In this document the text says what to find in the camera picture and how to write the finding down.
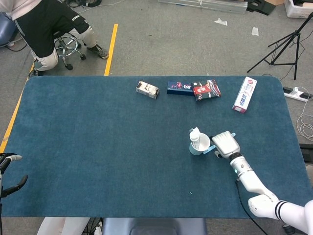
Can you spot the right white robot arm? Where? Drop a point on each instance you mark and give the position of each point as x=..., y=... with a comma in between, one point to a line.
x=256, y=186

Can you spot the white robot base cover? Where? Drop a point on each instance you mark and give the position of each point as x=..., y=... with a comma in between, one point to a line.
x=61, y=226

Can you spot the chrome rolling stool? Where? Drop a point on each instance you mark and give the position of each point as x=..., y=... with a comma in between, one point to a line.
x=69, y=47

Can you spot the dark blue flat box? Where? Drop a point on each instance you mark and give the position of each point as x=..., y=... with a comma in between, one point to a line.
x=178, y=87

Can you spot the white floral toothpaste tube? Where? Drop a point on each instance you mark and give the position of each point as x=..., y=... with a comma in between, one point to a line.
x=194, y=138

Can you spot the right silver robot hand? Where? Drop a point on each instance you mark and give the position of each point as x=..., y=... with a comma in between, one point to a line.
x=226, y=144

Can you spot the crumpled white paper scrap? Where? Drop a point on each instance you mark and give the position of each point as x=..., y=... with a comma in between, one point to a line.
x=221, y=22

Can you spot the white power strip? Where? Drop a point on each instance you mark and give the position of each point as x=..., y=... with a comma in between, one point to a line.
x=297, y=94

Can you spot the white storage box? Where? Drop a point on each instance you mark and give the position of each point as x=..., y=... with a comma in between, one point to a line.
x=297, y=11

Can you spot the red and black box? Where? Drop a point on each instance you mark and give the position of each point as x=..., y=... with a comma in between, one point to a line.
x=206, y=90

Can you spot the flat white paper scrap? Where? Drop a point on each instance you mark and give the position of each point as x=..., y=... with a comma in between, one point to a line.
x=255, y=31

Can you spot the yellow floor tape strip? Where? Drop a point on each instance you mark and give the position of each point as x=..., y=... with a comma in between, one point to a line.
x=12, y=117
x=111, y=49

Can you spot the long aluminium rail platform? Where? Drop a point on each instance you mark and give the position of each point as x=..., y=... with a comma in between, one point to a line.
x=207, y=5

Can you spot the small grey printed carton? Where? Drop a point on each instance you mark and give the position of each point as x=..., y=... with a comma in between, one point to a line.
x=147, y=89

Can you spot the light blue toothbrush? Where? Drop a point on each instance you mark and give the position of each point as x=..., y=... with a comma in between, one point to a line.
x=207, y=149

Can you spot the blue fabric table cover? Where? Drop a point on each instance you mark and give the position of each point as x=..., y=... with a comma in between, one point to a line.
x=110, y=151

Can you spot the blue round chair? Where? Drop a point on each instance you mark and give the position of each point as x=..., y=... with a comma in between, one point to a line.
x=6, y=29

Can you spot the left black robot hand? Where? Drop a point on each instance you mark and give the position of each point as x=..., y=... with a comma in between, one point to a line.
x=9, y=188

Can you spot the seated person in black shorts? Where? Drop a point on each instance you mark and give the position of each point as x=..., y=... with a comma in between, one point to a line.
x=41, y=27

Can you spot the white pink toothpaste carton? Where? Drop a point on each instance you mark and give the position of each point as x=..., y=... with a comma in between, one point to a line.
x=245, y=95

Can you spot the black tripod stand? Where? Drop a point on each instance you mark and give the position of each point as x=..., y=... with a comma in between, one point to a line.
x=291, y=41

